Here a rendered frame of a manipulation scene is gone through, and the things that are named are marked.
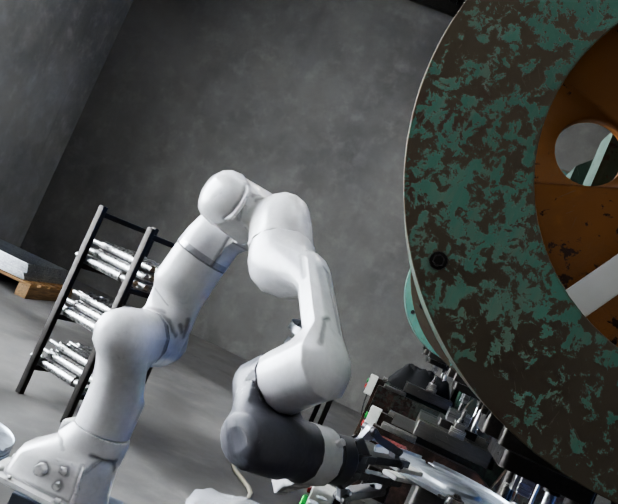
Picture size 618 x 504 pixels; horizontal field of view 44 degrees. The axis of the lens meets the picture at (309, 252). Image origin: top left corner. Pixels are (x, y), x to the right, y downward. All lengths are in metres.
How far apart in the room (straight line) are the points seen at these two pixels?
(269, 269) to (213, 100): 7.51
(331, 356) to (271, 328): 7.12
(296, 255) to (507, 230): 0.36
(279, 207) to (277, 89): 7.29
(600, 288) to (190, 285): 0.76
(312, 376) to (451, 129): 0.37
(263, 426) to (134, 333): 0.45
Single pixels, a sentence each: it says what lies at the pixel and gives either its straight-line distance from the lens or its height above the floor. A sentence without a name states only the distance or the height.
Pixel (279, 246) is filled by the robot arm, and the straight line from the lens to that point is 1.20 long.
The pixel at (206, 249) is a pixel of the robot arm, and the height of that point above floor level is 0.99.
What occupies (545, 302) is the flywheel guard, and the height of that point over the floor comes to 1.10.
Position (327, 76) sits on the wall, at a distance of 8.51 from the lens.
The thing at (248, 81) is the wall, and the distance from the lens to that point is 8.64.
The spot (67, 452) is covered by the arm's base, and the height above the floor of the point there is 0.54.
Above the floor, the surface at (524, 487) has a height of 0.84.
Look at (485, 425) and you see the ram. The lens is 1.39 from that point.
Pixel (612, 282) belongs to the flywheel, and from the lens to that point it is 1.01.
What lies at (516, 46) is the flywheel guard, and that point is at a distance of 1.03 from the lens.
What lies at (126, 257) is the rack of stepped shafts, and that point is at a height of 0.78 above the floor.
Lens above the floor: 1.01
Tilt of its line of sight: 2 degrees up
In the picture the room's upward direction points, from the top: 24 degrees clockwise
